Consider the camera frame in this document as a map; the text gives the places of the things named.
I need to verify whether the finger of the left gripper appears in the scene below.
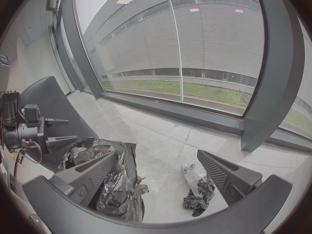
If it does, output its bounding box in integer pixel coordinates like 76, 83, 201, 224
45, 117, 71, 129
47, 135, 78, 153

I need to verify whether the black plastic bag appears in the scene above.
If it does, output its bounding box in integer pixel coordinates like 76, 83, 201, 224
55, 137, 149, 223

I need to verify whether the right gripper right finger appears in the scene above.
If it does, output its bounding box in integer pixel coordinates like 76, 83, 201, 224
196, 149, 264, 207

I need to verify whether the window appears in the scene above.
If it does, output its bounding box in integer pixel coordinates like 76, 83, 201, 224
47, 0, 312, 153

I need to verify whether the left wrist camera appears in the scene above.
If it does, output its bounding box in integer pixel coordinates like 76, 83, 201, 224
23, 103, 41, 128

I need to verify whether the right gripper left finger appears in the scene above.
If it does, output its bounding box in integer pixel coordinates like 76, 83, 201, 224
50, 152, 120, 208

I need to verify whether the crumpled black plastic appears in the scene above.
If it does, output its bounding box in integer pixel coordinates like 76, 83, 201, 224
182, 175, 216, 217

